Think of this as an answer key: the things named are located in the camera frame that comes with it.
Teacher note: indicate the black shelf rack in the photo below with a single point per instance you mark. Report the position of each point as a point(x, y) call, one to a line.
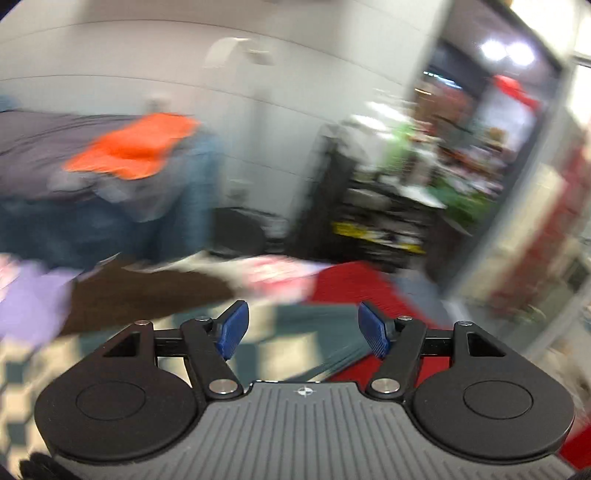
point(369, 207)

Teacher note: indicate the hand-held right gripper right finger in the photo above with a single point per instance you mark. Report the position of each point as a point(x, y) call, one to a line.
point(371, 325)

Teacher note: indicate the orange cloth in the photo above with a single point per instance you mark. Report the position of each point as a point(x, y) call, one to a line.
point(134, 147)

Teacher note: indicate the glass door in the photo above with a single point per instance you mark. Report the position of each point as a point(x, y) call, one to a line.
point(466, 120)

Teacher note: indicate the brown garment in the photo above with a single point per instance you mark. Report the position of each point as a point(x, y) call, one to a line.
point(138, 295)

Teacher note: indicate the grey jacket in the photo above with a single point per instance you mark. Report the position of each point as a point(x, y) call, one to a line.
point(194, 217)

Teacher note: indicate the grey blanket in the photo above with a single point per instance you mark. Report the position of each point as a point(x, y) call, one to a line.
point(41, 143)

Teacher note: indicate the red garment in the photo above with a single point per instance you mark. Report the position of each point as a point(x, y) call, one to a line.
point(360, 286)

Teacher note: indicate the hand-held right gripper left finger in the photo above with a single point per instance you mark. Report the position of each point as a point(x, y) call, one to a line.
point(234, 323)

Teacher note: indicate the purple floral bedsheet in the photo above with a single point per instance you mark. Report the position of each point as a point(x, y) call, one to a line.
point(27, 304)

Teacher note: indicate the green cream checkered sweater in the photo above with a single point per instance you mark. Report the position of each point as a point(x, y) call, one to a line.
point(18, 369)

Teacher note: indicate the grey towel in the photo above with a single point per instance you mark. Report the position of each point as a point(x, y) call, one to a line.
point(147, 203)

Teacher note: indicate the black round stool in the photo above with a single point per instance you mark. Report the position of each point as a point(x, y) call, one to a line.
point(238, 230)

